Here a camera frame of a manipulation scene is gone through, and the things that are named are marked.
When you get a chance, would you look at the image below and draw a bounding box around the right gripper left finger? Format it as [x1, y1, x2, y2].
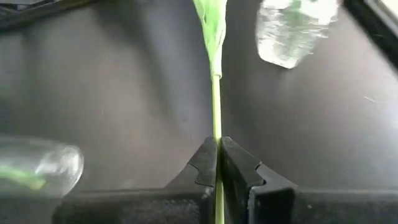
[52, 136, 218, 224]

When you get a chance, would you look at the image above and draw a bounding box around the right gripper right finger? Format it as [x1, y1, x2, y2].
[221, 136, 398, 224]

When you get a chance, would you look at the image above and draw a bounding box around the round cut-crystal vase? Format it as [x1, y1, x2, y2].
[255, 0, 340, 70]

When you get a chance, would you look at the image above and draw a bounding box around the smooth clear glass carafe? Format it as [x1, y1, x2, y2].
[0, 135, 85, 198]

